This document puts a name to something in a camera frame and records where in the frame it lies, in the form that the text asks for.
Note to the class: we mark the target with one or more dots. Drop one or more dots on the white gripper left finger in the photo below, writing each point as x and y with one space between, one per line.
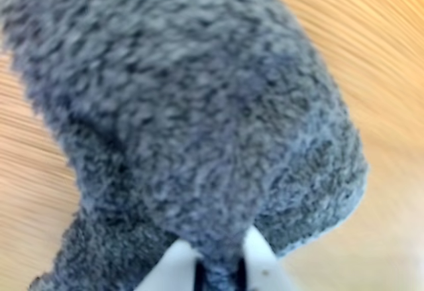
172 267

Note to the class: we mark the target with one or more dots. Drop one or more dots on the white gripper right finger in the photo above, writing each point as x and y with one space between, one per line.
261 264

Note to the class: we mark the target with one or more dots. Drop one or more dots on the grey fuzzy cloth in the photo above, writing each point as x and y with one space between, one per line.
185 105

